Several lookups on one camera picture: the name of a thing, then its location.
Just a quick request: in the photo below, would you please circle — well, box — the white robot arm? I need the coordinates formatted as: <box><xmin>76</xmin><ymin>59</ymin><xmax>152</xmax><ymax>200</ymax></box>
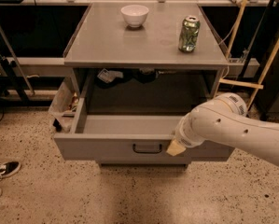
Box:
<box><xmin>166</xmin><ymin>92</ymin><xmax>279</xmax><ymax>167</ymax></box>

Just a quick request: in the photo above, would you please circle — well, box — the black tripod stand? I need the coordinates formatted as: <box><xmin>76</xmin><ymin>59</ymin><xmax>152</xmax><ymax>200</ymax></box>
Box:
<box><xmin>0</xmin><ymin>53</ymin><xmax>29</xmax><ymax>105</ymax></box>

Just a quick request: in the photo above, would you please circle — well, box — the grey drawer cabinet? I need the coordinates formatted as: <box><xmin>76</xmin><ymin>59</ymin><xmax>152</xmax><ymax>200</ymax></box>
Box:
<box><xmin>63</xmin><ymin>2</ymin><xmax>229</xmax><ymax>169</ymax></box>

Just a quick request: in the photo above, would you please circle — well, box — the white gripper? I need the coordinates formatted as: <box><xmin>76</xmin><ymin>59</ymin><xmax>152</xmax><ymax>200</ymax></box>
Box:
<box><xmin>166</xmin><ymin>113</ymin><xmax>205</xmax><ymax>156</ymax></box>

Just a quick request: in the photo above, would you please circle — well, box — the wooden easel frame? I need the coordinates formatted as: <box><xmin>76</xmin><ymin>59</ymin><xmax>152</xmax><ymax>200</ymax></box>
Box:
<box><xmin>213</xmin><ymin>0</ymin><xmax>279</xmax><ymax>110</ymax></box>

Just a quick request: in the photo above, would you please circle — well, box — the green soda can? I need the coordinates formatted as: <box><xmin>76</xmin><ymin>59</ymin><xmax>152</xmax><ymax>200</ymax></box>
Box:
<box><xmin>178</xmin><ymin>15</ymin><xmax>201</xmax><ymax>52</ymax></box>

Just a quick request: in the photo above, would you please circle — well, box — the clear plastic bin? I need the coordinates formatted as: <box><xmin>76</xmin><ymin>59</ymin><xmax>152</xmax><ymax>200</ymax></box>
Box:
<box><xmin>49</xmin><ymin>77</ymin><xmax>79</xmax><ymax>133</ymax></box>

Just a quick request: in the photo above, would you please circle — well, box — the grey top drawer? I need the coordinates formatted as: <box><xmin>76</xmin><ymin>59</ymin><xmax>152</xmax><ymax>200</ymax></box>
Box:
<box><xmin>53</xmin><ymin>68</ymin><xmax>236</xmax><ymax>166</ymax></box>

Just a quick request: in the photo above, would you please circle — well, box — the black white sneaker upper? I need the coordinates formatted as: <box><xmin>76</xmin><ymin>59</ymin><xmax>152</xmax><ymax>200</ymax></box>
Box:
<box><xmin>0</xmin><ymin>161</ymin><xmax>21</xmax><ymax>181</ymax></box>

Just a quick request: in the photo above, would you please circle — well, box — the white ceramic bowl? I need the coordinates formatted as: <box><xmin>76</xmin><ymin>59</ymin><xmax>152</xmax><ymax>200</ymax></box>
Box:
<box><xmin>120</xmin><ymin>5</ymin><xmax>149</xmax><ymax>28</ymax></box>

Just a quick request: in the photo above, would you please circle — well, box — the small black pan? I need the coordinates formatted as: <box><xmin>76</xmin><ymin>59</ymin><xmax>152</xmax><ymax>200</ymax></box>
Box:
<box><xmin>133</xmin><ymin>68</ymin><xmax>175</xmax><ymax>84</ymax></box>

